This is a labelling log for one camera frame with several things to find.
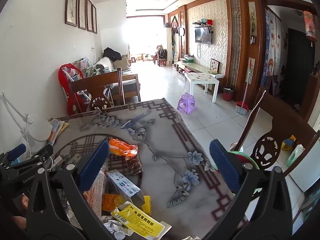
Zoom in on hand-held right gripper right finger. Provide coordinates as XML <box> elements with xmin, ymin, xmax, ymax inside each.
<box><xmin>202</xmin><ymin>139</ymin><xmax>294</xmax><ymax>240</ymax></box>

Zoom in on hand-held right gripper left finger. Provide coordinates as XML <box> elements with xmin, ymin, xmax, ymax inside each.
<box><xmin>25</xmin><ymin>139</ymin><xmax>118</xmax><ymax>240</ymax></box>

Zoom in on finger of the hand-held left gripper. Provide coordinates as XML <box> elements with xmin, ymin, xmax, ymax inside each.
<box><xmin>10</xmin><ymin>144</ymin><xmax>54</xmax><ymax>175</ymax></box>
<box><xmin>0</xmin><ymin>143</ymin><xmax>27</xmax><ymax>167</ymax></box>

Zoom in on red bin with green rim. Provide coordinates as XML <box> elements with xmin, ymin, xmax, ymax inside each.
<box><xmin>225</xmin><ymin>149</ymin><xmax>260</xmax><ymax>198</ymax></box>

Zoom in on orange snack wrapper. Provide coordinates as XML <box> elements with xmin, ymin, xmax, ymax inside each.
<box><xmin>108</xmin><ymin>138</ymin><xmax>139</xmax><ymax>160</ymax></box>

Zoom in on red white paper bag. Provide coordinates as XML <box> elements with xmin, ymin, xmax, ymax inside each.
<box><xmin>84</xmin><ymin>165</ymin><xmax>108</xmax><ymax>220</ymax></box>

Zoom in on dark brown cigarette pack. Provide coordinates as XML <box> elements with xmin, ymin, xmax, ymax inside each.
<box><xmin>125</xmin><ymin>156</ymin><xmax>144</xmax><ymax>177</ymax></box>

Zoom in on yellow carton box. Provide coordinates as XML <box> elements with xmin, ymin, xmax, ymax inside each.
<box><xmin>102</xmin><ymin>193</ymin><xmax>152</xmax><ymax>216</ymax></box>

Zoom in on person's left hand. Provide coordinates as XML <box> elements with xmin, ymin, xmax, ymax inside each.
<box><xmin>11</xmin><ymin>195</ymin><xmax>30</xmax><ymax>231</ymax></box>

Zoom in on white desk lamp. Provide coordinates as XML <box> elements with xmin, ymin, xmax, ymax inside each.
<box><xmin>0</xmin><ymin>92</ymin><xmax>52</xmax><ymax>153</ymax></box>

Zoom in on stack of books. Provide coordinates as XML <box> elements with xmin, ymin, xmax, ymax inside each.
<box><xmin>47</xmin><ymin>119</ymin><xmax>69</xmax><ymax>145</ymax></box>

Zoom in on blue white toothpaste box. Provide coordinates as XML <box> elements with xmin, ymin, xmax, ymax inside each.
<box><xmin>107</xmin><ymin>169</ymin><xmax>146</xmax><ymax>207</ymax></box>

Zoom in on red dustpan with broom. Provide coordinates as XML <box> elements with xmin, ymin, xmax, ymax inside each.
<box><xmin>235</xmin><ymin>69</ymin><xmax>252</xmax><ymax>115</ymax></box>

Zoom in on floral printed tablecloth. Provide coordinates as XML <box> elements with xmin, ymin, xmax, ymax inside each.
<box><xmin>47</xmin><ymin>98</ymin><xmax>250</xmax><ymax>240</ymax></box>

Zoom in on crumpled white paper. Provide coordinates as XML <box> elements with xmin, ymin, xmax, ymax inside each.
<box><xmin>102</xmin><ymin>220</ymin><xmax>134</xmax><ymax>239</ymax></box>

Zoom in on yellow toy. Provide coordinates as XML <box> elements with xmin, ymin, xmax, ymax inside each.
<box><xmin>282</xmin><ymin>135</ymin><xmax>297</xmax><ymax>152</ymax></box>

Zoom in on carved wooden dining chair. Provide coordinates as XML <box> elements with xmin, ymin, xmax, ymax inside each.
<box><xmin>234</xmin><ymin>86</ymin><xmax>320</xmax><ymax>178</ymax></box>

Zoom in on small red waste bin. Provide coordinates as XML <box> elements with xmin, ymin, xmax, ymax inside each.
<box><xmin>222</xmin><ymin>87</ymin><xmax>235</xmax><ymax>102</ymax></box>

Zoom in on green tissue pack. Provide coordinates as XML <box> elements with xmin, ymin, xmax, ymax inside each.
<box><xmin>286</xmin><ymin>144</ymin><xmax>305</xmax><ymax>167</ymax></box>

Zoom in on yellow medicine box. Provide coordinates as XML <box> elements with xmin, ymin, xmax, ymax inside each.
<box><xmin>110</xmin><ymin>201</ymin><xmax>173</xmax><ymax>238</ymax></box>

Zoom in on purple plastic stool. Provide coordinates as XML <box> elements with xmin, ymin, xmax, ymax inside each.
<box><xmin>177</xmin><ymin>94</ymin><xmax>197</xmax><ymax>114</ymax></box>

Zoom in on red mesh bag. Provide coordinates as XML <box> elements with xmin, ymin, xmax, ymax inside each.
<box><xmin>58</xmin><ymin>64</ymin><xmax>87</xmax><ymax>115</ymax></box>

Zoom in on white coffee table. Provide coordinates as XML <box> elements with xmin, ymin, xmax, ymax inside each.
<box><xmin>184</xmin><ymin>72</ymin><xmax>225</xmax><ymax>103</ymax></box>

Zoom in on colourful framed picture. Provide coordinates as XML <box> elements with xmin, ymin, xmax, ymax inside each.
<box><xmin>209</xmin><ymin>58</ymin><xmax>220</xmax><ymax>73</ymax></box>

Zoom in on low television cabinet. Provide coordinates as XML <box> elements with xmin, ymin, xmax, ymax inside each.
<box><xmin>175</xmin><ymin>60</ymin><xmax>227</xmax><ymax>82</ymax></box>

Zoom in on black bag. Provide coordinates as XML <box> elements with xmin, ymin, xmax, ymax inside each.
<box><xmin>103</xmin><ymin>47</ymin><xmax>122</xmax><ymax>62</ymax></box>

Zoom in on cartoon door curtain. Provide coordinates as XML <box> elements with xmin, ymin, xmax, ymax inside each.
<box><xmin>260</xmin><ymin>7</ymin><xmax>283</xmax><ymax>95</ymax></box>

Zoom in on small wooden chair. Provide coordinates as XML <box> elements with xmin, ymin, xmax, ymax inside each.
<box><xmin>155</xmin><ymin>50</ymin><xmax>168</xmax><ymax>67</ymax></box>

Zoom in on red hanging decoration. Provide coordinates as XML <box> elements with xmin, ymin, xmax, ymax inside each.
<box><xmin>303</xmin><ymin>10</ymin><xmax>318</xmax><ymax>42</ymax></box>

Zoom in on white charger with cable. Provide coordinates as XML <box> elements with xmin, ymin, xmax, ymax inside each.
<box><xmin>51</xmin><ymin>155</ymin><xmax>65</xmax><ymax>168</ymax></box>

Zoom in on white bead string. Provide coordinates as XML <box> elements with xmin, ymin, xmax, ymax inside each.
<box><xmin>246</xmin><ymin>90</ymin><xmax>266</xmax><ymax>128</ymax></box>

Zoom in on wooden frame sofa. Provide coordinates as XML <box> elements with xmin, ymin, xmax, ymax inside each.
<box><xmin>86</xmin><ymin>55</ymin><xmax>142</xmax><ymax>103</ymax></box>

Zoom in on wall television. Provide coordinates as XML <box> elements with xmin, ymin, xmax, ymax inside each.
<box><xmin>195</xmin><ymin>27</ymin><xmax>212</xmax><ymax>44</ymax></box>

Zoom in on wall shelf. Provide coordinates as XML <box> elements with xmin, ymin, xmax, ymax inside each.
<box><xmin>192</xmin><ymin>18</ymin><xmax>214</xmax><ymax>28</ymax></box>

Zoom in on framed botanical wall picture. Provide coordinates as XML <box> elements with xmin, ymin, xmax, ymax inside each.
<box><xmin>77</xmin><ymin>0</ymin><xmax>87</xmax><ymax>30</ymax></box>
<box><xmin>92</xmin><ymin>4</ymin><xmax>98</xmax><ymax>34</ymax></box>
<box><xmin>65</xmin><ymin>0</ymin><xmax>79</xmax><ymax>27</ymax></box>
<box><xmin>86</xmin><ymin>0</ymin><xmax>94</xmax><ymax>32</ymax></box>

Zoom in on hanging wall scroll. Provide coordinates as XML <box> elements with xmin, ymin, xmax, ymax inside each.
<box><xmin>248</xmin><ymin>1</ymin><xmax>257</xmax><ymax>44</ymax></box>

